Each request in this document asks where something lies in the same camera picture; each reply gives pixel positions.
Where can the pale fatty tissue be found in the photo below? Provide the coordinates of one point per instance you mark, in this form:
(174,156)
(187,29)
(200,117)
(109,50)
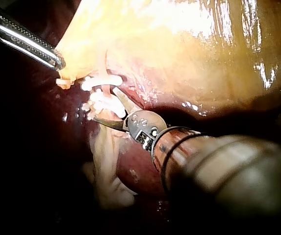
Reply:
(110,166)

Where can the dark red liver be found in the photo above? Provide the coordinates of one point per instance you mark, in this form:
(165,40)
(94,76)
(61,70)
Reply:
(64,117)

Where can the right arm instrument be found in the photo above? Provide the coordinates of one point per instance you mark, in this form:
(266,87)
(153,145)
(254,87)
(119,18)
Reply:
(142,127)

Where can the thin tube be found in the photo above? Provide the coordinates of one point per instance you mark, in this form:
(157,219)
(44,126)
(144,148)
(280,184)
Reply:
(106,88)

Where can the right arm instrument jaw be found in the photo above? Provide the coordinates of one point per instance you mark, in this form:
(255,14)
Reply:
(123,99)
(109,123)

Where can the gallbladder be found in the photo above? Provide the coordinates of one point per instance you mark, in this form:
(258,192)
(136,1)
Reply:
(160,49)

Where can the dark right arm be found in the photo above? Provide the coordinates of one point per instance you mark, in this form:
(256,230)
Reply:
(223,171)

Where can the left arm instrument jaw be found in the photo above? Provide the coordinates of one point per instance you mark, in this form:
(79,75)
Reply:
(25,40)

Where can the white clip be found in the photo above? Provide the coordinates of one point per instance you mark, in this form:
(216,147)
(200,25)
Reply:
(106,102)
(101,82)

